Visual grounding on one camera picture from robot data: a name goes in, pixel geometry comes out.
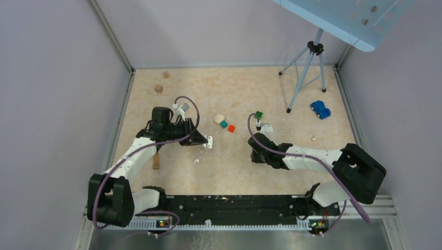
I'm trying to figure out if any white earbud charging case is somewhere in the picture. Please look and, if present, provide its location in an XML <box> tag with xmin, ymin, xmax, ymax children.
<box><xmin>203</xmin><ymin>135</ymin><xmax>213</xmax><ymax>149</ymax></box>

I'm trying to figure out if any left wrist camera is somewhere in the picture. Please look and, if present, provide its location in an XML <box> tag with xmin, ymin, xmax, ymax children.
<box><xmin>173</xmin><ymin>103</ymin><xmax>190</xmax><ymax>120</ymax></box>

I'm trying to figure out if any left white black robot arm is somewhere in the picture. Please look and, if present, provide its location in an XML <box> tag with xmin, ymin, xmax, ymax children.
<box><xmin>87</xmin><ymin>107</ymin><xmax>213</xmax><ymax>227</ymax></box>

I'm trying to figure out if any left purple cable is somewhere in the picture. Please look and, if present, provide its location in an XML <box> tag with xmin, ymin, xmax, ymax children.
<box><xmin>92</xmin><ymin>96</ymin><xmax>201</xmax><ymax>238</ymax></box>

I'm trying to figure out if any blue toy car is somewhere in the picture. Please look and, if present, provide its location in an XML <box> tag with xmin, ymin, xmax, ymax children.
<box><xmin>310</xmin><ymin>100</ymin><xmax>331</xmax><ymax>119</ymax></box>

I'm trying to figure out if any wooden arch block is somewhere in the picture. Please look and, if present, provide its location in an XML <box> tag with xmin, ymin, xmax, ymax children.
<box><xmin>152</xmin><ymin>153</ymin><xmax>159</xmax><ymax>170</ymax></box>

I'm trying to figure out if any light blue perforated panel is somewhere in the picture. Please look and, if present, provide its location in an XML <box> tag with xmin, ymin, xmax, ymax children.
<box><xmin>274</xmin><ymin>0</ymin><xmax>413</xmax><ymax>52</ymax></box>

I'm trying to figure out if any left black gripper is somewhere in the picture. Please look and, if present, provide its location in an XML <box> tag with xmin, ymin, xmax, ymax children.
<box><xmin>164</xmin><ymin>117</ymin><xmax>208</xmax><ymax>146</ymax></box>

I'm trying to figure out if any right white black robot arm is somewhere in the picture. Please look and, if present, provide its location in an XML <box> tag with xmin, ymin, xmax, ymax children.
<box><xmin>248</xmin><ymin>133</ymin><xmax>387</xmax><ymax>215</ymax></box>

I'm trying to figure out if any dark green toy brick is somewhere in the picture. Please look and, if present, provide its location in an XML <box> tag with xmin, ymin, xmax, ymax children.
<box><xmin>254</xmin><ymin>111</ymin><xmax>263</xmax><ymax>119</ymax></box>

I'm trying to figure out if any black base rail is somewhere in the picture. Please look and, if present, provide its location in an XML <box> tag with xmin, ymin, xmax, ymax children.
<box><xmin>155</xmin><ymin>195</ymin><xmax>340</xmax><ymax>226</ymax></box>

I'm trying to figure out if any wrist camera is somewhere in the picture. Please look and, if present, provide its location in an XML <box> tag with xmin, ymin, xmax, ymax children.
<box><xmin>173</xmin><ymin>103</ymin><xmax>190</xmax><ymax>120</ymax></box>
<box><xmin>255</xmin><ymin>119</ymin><xmax>274</xmax><ymax>141</ymax></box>

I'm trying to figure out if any beige rounded block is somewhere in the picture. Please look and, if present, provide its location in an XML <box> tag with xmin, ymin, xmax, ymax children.
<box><xmin>214</xmin><ymin>114</ymin><xmax>225</xmax><ymax>124</ymax></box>

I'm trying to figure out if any near wooden cube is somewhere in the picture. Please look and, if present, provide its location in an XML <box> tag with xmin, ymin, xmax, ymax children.
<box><xmin>154</xmin><ymin>84</ymin><xmax>163</xmax><ymax>93</ymax></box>

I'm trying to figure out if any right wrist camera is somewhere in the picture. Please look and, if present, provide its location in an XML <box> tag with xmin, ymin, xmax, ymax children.
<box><xmin>255</xmin><ymin>119</ymin><xmax>274</xmax><ymax>141</ymax></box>

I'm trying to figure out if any purple cable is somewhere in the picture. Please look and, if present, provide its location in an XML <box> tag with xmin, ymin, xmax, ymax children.
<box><xmin>92</xmin><ymin>96</ymin><xmax>201</xmax><ymax>238</ymax></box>
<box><xmin>247</xmin><ymin>113</ymin><xmax>372</xmax><ymax>225</ymax></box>

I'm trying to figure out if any orange-red small cube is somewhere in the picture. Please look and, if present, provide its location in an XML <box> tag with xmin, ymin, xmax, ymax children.
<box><xmin>228</xmin><ymin>125</ymin><xmax>235</xmax><ymax>133</ymax></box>

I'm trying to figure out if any teal small cube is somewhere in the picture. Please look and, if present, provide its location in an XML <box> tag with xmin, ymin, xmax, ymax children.
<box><xmin>219</xmin><ymin>120</ymin><xmax>228</xmax><ymax>129</ymax></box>

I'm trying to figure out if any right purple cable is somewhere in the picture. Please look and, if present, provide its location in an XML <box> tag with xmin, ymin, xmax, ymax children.
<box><xmin>247</xmin><ymin>113</ymin><xmax>372</xmax><ymax>225</ymax></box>

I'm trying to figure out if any grey tripod stand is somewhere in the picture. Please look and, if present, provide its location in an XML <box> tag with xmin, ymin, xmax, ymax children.
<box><xmin>278</xmin><ymin>28</ymin><xmax>327</xmax><ymax>114</ymax></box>

